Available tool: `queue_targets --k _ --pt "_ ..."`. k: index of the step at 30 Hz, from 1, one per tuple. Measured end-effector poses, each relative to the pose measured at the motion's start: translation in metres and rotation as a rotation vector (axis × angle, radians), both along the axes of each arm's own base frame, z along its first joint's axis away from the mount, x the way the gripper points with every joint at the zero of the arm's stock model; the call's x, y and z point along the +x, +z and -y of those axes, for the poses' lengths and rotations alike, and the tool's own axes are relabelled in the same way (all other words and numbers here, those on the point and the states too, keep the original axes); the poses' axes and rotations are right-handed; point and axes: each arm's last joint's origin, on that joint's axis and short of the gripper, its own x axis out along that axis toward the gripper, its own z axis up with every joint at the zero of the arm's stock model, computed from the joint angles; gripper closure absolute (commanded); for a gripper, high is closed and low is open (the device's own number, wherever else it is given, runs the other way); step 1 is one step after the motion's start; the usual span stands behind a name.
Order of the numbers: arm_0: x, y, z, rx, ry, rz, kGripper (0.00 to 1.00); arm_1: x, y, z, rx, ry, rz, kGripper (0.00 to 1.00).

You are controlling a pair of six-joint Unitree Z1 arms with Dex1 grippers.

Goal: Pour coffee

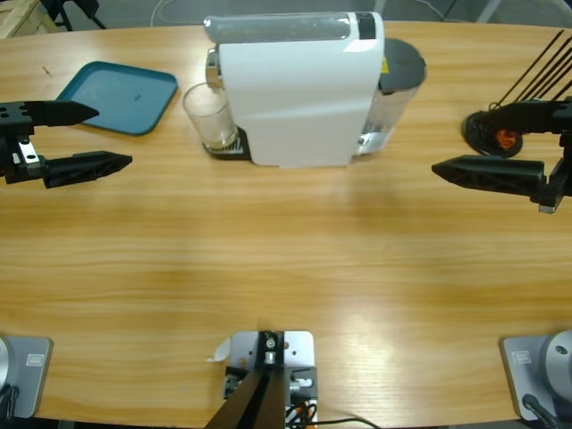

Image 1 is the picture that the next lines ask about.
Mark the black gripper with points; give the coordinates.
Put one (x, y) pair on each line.
(15, 118)
(565, 116)

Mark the clear drinking glass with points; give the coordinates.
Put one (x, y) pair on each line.
(201, 111)

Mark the white capsule coffee machine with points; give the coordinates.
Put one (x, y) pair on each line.
(295, 103)

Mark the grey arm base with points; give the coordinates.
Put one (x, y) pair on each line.
(523, 371)
(31, 371)

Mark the orange coffee capsule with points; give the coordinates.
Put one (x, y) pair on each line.
(505, 139)

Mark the black capsule holder with rods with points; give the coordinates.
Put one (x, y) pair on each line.
(480, 134)

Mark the teal plastic tray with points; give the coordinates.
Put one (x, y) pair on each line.
(125, 98)

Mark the clear water tank dark lid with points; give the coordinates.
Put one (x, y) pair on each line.
(402, 62)

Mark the black chair legs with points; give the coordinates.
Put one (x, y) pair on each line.
(89, 5)

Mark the grey metal frame leg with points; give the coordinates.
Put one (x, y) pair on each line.
(487, 12)

